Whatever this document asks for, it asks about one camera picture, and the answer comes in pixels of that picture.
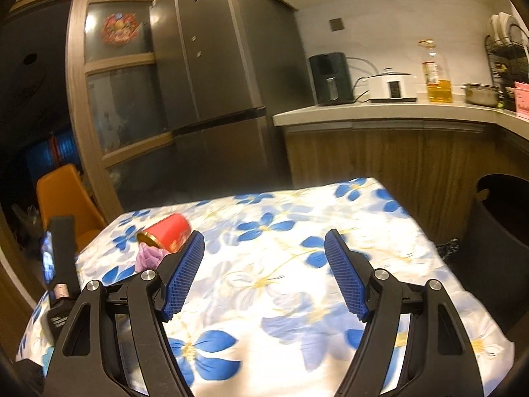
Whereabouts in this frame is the blue floral tablecloth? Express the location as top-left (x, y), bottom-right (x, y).
top-left (15, 177), bottom-right (515, 396)

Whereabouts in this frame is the red door decoration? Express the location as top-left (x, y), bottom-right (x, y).
top-left (101, 13), bottom-right (141, 46)

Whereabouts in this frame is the black dish rack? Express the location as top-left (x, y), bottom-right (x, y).
top-left (484, 12), bottom-right (528, 111)

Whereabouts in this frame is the cooking oil bottle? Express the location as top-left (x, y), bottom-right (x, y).
top-left (419, 39), bottom-right (453, 103)

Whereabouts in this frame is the pink utensil holder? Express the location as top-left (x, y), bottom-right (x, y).
top-left (514, 82), bottom-right (529, 119)

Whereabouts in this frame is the white rice cooker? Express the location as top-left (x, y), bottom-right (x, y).
top-left (367, 67), bottom-right (417, 103)

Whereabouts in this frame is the wooden glass door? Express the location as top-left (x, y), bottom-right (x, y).
top-left (65, 0), bottom-right (176, 220)

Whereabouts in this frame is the stainless steel bowl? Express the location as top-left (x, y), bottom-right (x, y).
top-left (462, 82), bottom-right (500, 108)

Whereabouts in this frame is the black air fryer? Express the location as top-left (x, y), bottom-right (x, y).
top-left (308, 52), bottom-right (353, 106)

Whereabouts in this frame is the orange chair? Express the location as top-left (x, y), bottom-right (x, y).
top-left (36, 164), bottom-right (107, 253)

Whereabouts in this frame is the red paper cup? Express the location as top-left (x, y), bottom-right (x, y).
top-left (136, 213), bottom-right (192, 253)

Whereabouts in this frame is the black trash bin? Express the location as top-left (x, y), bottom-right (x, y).
top-left (460, 174), bottom-right (528, 331)

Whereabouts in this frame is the wall power outlet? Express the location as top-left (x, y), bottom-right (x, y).
top-left (329, 18), bottom-right (344, 32)

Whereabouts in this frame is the dark grey refrigerator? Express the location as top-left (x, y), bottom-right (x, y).
top-left (151, 0), bottom-right (313, 197)

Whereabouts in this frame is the purple plastic bag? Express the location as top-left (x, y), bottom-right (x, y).
top-left (135, 243), bottom-right (168, 273)

